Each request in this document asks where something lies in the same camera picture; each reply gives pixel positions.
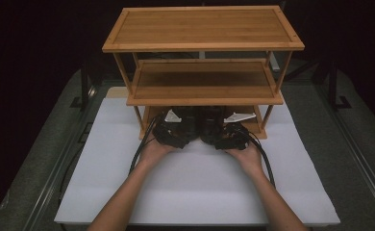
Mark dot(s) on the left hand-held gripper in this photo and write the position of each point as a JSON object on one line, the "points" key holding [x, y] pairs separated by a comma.
{"points": [[169, 136]]}

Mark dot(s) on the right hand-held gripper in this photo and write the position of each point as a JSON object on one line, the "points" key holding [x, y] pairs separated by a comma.
{"points": [[233, 139]]}

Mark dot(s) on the wooden shoe rack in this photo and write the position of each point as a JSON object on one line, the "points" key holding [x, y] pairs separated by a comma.
{"points": [[204, 29]]}

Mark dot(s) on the person's left hand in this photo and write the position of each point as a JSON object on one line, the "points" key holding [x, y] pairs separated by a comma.
{"points": [[155, 154]]}

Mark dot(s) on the person's right hand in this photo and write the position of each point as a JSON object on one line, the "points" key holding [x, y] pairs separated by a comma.
{"points": [[246, 159]]}

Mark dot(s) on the white table mat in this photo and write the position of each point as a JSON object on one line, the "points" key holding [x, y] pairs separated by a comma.
{"points": [[195, 189]]}

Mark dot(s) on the black metal stand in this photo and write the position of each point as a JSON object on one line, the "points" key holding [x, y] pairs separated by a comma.
{"points": [[85, 86], [334, 86]]}

